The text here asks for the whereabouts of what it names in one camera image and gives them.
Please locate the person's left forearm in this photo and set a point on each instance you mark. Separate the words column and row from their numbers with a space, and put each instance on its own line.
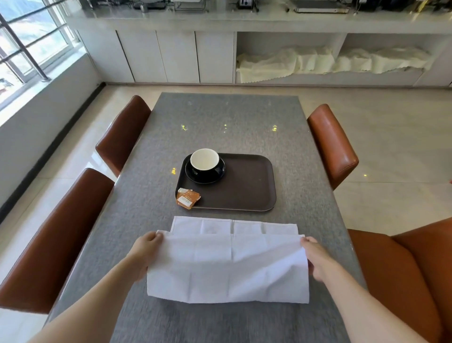
column 92, row 311

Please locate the metal window railing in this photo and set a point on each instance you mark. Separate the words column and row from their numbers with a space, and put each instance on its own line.
column 26, row 53

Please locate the cream crumpled cloth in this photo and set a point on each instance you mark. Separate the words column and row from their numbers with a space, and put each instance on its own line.
column 385, row 60
column 279, row 63

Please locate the person's right hand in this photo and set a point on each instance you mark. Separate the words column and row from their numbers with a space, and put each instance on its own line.
column 319, row 261

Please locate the black saucer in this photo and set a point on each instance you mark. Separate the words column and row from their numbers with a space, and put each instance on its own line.
column 206, row 179

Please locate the grey flat tray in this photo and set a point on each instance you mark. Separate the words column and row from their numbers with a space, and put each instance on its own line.
column 319, row 7

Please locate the orange and white sachet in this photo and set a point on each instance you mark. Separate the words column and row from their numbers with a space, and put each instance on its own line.
column 182, row 191
column 187, row 200

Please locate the person's left hand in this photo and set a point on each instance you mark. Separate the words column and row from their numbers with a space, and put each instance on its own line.
column 143, row 252

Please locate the grey fabric tablecloth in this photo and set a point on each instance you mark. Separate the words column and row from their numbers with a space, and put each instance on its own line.
column 229, row 113

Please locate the dark brown tray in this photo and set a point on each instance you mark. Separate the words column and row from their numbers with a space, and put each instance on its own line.
column 247, row 183

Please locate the small black appliance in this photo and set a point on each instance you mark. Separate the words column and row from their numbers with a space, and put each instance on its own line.
column 245, row 4

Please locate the person's right forearm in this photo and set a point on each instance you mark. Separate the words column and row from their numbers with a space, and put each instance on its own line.
column 363, row 311

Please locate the window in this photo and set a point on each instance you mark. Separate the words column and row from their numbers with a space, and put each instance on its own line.
column 31, row 31

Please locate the white cabinet with counter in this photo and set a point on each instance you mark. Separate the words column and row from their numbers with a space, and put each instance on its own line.
column 176, row 56

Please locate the black cup white inside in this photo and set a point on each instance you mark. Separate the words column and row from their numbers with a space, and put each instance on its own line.
column 205, row 159

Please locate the brown leather chair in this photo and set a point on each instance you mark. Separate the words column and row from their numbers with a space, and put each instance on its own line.
column 333, row 145
column 53, row 240
column 406, row 275
column 121, row 138

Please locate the black flat device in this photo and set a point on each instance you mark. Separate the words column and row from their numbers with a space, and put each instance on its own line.
column 150, row 5

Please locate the white cloth napkin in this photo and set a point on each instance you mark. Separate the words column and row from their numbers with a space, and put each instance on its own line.
column 229, row 268

